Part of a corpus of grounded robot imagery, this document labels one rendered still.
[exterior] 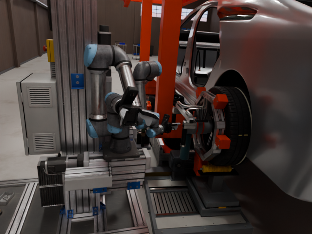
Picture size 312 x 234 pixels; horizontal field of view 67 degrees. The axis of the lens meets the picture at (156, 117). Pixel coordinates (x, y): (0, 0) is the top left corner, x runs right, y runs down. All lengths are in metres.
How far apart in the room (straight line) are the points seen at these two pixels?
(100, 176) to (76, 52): 0.76
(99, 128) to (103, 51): 0.43
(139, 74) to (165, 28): 0.73
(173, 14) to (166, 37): 0.21
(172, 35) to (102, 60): 1.08
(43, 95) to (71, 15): 0.49
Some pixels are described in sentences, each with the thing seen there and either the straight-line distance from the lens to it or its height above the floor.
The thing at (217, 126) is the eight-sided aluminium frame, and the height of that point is 0.95.
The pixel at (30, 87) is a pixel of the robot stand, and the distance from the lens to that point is 1.54.
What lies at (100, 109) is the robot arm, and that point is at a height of 1.11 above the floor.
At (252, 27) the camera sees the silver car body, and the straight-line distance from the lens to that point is 1.90.
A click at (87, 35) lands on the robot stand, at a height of 1.51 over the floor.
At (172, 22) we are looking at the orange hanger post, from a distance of 2.27.
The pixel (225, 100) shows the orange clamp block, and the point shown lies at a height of 1.13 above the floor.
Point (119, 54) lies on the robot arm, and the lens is 1.34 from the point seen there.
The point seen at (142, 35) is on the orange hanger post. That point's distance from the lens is 4.16.
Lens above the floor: 1.52
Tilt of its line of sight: 19 degrees down
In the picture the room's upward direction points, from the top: 4 degrees clockwise
